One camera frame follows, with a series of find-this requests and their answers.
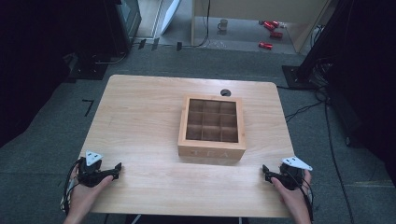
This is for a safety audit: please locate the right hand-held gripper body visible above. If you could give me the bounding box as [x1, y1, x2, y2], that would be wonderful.
[272, 156, 314, 191]

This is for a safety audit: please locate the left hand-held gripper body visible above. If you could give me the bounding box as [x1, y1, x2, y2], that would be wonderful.
[77, 150, 114, 189]

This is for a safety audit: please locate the wooden tea box with compartments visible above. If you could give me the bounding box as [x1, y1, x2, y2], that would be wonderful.
[177, 94, 248, 162]

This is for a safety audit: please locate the person's left hand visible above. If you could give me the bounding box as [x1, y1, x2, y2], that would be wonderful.
[69, 173, 115, 216]

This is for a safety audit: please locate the person's right hand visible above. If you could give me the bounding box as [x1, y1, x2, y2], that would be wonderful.
[270, 170, 313, 217]

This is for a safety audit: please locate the black stand base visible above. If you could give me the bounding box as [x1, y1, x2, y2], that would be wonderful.
[66, 51, 110, 82]

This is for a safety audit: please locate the black metal stand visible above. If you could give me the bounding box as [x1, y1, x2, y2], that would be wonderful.
[281, 0, 356, 91]

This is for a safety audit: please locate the dark monitor cabinet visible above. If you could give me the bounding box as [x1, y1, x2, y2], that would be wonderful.
[104, 0, 143, 55]

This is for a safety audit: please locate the grey mug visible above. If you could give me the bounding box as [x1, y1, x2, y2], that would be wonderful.
[217, 19, 230, 33]

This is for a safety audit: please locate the white board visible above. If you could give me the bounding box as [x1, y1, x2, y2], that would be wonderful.
[160, 0, 182, 35]

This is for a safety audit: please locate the light wooden shelf unit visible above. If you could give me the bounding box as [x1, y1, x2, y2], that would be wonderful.
[190, 0, 332, 54]

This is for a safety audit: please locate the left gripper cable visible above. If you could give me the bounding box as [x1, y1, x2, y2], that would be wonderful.
[60, 158, 83, 216]

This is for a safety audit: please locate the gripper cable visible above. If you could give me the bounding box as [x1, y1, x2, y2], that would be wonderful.
[284, 169, 316, 224]
[60, 158, 83, 216]

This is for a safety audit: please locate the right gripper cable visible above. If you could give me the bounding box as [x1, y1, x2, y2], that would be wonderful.
[284, 169, 316, 224]

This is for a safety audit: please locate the long black floor cable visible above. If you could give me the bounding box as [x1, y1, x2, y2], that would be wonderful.
[322, 101, 357, 224]

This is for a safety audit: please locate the black hanging cable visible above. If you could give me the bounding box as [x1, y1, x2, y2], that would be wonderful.
[181, 0, 212, 49]

